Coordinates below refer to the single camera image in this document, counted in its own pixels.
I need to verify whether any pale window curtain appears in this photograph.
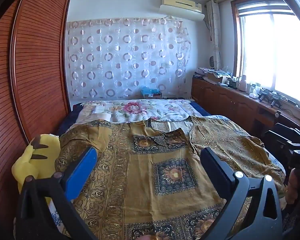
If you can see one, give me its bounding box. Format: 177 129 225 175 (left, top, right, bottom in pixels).
205 0 222 70

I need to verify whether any pile of papers and boxes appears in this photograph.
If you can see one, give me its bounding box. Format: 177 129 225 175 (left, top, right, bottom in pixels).
194 66 233 85

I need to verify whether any window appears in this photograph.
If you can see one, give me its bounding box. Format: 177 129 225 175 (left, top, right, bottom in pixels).
230 0 300 112

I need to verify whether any pink floral blanket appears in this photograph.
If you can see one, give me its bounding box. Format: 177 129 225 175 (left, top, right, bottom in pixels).
76 99 203 124

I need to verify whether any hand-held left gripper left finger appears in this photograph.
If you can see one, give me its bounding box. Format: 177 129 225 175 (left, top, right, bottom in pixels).
15 146 99 240

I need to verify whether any mustard patterned shirt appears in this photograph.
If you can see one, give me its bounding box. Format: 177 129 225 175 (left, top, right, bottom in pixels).
54 116 287 240

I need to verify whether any cardboard box with blue tissue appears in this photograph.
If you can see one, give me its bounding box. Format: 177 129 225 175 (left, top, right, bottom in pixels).
141 86 162 99

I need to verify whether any white thermos jug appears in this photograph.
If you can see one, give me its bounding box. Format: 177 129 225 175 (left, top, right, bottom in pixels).
239 75 248 92

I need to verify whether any wooden slatted wardrobe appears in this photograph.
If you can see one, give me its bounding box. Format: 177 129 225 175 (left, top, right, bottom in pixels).
0 0 73 240

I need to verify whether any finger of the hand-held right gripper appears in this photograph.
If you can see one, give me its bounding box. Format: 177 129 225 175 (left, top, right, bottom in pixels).
264 122 300 153

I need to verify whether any yellow plush toy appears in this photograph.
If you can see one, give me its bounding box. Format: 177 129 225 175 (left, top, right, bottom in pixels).
11 134 61 204

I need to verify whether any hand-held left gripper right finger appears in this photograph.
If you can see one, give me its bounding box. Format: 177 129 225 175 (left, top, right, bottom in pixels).
199 147 284 240

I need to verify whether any sheer circle-patterned curtain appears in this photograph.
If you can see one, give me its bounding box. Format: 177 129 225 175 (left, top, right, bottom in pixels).
66 16 192 100

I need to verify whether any long wooden cabinet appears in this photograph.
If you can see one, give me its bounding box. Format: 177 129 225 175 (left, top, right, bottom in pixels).
191 76 300 140

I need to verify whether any wall air conditioner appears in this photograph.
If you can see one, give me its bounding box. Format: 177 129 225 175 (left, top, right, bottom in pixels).
159 0 205 21

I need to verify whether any person's right hand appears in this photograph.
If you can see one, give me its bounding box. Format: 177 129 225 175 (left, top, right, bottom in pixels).
285 167 300 204

